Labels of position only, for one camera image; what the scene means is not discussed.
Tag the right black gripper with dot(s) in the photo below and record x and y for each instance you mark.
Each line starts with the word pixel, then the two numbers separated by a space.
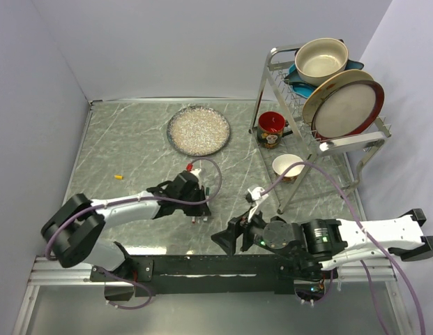
pixel 237 225

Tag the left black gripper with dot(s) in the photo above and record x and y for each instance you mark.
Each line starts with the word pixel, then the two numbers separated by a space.
pixel 201 209

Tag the white pen green tip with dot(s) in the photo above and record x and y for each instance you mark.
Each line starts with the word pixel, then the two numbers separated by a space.
pixel 205 218

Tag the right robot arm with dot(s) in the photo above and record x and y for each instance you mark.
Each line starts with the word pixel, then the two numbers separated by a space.
pixel 321 245

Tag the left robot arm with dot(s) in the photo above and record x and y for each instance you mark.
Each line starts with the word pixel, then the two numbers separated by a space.
pixel 73 233

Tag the speckled round plate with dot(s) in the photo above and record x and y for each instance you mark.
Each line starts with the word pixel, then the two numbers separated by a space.
pixel 198 131

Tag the black base beam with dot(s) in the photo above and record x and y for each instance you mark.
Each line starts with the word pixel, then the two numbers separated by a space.
pixel 205 274

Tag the small white cup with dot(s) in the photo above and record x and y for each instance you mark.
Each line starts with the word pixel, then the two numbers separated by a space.
pixel 282 162

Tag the red skull mug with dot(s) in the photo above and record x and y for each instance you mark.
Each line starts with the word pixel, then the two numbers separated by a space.
pixel 271 128

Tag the blue dish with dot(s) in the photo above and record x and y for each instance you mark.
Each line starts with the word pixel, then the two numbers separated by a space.
pixel 305 89

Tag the beige dinner plate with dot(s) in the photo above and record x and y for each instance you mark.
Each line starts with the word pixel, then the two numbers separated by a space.
pixel 328 87

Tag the metal dish rack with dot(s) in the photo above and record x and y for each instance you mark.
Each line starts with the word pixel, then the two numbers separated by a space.
pixel 346 156

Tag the red rimmed plate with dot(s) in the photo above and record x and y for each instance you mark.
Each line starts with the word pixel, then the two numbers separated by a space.
pixel 349 110

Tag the large beige bowl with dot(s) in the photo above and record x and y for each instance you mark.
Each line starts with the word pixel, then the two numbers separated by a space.
pixel 320 59

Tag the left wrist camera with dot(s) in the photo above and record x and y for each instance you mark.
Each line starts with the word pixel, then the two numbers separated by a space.
pixel 198 171

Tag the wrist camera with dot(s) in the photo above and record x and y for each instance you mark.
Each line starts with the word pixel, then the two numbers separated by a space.
pixel 256 196
pixel 198 171

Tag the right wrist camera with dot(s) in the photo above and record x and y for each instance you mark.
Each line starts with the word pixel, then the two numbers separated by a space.
pixel 256 196

